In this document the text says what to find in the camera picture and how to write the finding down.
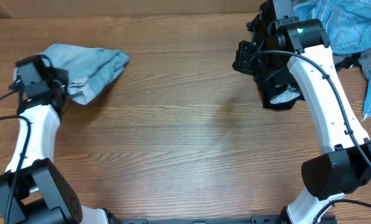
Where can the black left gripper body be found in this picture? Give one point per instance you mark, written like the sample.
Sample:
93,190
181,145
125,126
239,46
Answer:
59,79

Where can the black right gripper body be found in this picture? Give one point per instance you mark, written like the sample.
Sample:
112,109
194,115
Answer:
273,86

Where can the blue frayed denim jeans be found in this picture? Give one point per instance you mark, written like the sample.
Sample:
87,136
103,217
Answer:
348,25

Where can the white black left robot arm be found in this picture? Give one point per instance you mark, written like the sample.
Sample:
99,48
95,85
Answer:
32,190

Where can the grey cloth garment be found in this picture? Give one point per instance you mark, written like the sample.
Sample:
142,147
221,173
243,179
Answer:
359,59

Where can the light blue denim shorts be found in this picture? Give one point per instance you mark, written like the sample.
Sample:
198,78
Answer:
90,70

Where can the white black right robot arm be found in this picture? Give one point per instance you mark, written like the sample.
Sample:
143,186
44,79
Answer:
286,54

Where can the black garment with patterned lining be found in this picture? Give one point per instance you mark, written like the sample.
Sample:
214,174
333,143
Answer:
279,89

